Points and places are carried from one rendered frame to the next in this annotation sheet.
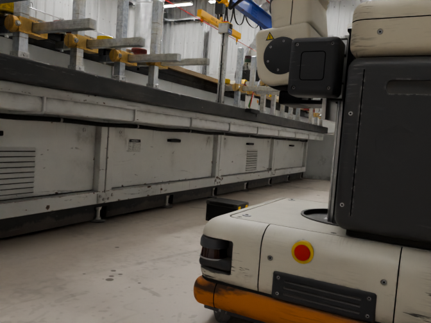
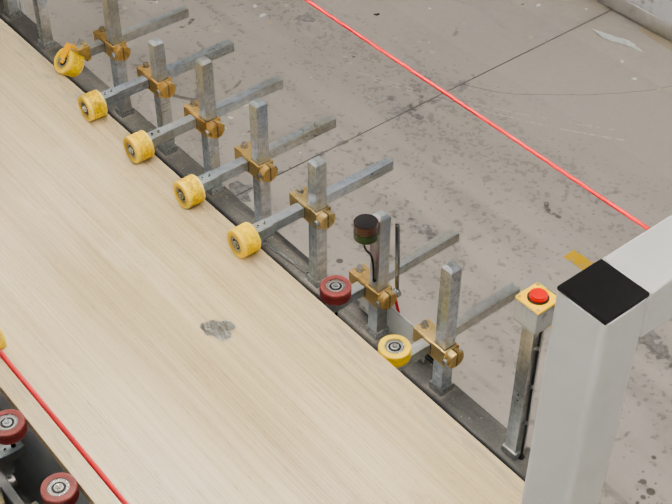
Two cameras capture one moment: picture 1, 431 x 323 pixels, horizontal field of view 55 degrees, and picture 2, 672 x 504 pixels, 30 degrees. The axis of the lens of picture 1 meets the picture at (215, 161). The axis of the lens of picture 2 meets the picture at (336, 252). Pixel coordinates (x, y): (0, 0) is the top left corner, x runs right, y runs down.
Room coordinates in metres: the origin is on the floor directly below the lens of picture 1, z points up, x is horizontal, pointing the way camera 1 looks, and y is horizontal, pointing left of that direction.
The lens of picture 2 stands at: (2.38, 1.91, 3.10)
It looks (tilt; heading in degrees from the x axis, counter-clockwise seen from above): 43 degrees down; 293
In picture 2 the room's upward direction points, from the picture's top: straight up
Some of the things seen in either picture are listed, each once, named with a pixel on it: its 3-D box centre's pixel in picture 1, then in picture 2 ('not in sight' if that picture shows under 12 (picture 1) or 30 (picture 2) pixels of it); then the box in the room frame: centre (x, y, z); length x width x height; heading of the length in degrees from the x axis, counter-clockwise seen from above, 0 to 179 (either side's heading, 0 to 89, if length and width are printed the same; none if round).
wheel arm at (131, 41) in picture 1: (97, 44); not in sight; (1.64, 0.49, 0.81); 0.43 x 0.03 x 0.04; 63
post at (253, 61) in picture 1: (251, 88); (378, 284); (3.19, -0.24, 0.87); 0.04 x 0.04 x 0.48; 63
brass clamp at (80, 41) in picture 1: (81, 43); not in sight; (1.66, 0.56, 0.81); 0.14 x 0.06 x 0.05; 153
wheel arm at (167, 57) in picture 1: (138, 59); not in sight; (1.86, 0.38, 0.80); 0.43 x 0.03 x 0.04; 63
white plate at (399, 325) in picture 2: (252, 103); (392, 320); (3.15, -0.24, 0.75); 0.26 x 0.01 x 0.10; 153
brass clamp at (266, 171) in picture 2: not in sight; (255, 162); (3.65, -0.48, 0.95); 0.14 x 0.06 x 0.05; 153
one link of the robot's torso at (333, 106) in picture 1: (300, 75); not in sight; (1.20, -0.22, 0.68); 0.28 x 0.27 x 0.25; 153
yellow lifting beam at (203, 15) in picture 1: (220, 25); not in sight; (8.25, 0.09, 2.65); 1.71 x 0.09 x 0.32; 153
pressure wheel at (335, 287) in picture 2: not in sight; (335, 300); (3.28, -0.16, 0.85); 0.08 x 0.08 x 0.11
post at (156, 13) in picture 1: (154, 49); not in sight; (2.08, 0.34, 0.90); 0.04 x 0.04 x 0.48; 63
